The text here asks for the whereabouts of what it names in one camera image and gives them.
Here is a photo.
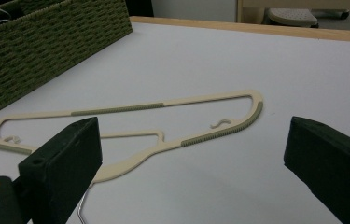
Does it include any office chair base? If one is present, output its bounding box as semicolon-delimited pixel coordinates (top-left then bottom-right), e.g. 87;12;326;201
262;7;350;29

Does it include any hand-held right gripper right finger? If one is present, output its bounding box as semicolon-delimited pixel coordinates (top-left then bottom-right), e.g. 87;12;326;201
283;116;350;224

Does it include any beige plastic clothes hanger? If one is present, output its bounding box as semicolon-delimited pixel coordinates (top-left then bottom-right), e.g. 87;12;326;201
0;89;264;224

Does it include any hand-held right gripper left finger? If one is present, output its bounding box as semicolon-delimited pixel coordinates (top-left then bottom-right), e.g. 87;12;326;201
18;116;104;224

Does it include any green woven basket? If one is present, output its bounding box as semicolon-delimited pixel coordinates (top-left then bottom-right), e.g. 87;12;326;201
0;0;134;116

